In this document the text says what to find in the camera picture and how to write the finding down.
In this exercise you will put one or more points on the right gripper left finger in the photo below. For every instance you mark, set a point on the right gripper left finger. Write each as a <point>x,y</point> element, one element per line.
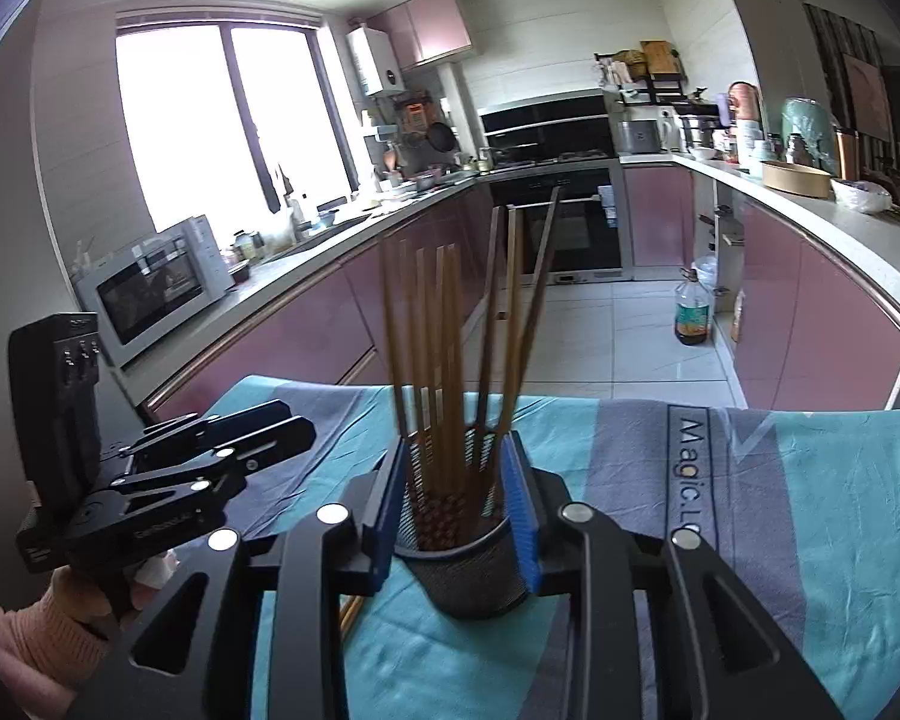
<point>375,500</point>

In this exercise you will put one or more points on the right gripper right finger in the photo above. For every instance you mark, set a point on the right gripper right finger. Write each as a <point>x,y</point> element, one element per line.
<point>532,499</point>

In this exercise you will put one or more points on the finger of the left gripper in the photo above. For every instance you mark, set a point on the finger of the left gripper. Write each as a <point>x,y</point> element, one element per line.
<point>177,440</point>
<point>238,458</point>

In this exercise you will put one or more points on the bamboo chopstick red end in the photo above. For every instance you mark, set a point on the bamboo chopstick red end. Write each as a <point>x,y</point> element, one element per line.
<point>408,283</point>
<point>393,358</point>
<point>446,408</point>
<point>512,339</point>
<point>455,387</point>
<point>540,278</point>
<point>435,437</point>

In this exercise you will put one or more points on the dark brown wooden chopstick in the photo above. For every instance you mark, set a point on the dark brown wooden chopstick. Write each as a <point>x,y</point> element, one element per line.
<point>487,342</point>

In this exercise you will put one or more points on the pink sleeve forearm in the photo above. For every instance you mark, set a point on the pink sleeve forearm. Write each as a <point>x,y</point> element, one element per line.
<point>49,649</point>

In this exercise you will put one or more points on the left hand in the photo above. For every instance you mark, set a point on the left hand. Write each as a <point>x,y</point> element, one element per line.
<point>112,591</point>

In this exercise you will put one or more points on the black mesh pen holder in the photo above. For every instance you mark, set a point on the black mesh pen holder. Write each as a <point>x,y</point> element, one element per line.
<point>463,558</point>

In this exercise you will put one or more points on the white microwave oven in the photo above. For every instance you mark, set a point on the white microwave oven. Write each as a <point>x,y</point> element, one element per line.
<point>145,291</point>

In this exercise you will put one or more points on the pink lower cabinets left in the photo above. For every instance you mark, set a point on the pink lower cabinets left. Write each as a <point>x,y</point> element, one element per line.
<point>316,316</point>

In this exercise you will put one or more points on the plastic oil bottle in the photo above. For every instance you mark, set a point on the plastic oil bottle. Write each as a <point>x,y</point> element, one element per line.
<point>692,302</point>

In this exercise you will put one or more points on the black built-in oven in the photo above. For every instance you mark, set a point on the black built-in oven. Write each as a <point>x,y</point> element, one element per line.
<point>591,236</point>

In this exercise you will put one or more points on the black frying pan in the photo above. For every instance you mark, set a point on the black frying pan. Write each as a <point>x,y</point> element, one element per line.
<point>439,134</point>

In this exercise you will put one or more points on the black range hood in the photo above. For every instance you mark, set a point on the black range hood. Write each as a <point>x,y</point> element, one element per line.
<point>573,127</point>

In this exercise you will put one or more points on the silver toaster box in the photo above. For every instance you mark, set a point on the silver toaster box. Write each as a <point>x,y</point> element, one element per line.
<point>638,137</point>

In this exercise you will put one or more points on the steel rice cooker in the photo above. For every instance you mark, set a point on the steel rice cooker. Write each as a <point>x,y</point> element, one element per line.
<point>697,130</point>

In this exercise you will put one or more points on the white water heater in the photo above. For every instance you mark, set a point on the white water heater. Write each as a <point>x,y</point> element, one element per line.
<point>376,62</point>

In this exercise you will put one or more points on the round bamboo steamer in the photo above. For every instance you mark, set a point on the round bamboo steamer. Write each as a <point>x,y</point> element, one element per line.
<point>797,179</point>

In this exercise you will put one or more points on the white plastic bag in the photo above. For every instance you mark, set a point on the white plastic bag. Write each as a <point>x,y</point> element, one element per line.
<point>863,197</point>

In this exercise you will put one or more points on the pink thermos jug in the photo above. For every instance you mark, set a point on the pink thermos jug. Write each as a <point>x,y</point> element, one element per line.
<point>745,106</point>

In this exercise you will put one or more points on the teal covered appliance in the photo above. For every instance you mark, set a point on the teal covered appliance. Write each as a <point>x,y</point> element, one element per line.
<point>809,134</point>

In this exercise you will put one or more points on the window with dark frame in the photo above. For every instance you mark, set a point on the window with dark frame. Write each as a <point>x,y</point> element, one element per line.
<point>239,122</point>

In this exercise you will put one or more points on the black wall rack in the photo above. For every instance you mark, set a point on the black wall rack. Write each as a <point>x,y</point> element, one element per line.
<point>651,75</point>

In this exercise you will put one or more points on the pink wall cabinet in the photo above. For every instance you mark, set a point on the pink wall cabinet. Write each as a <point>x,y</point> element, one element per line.
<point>424,32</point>

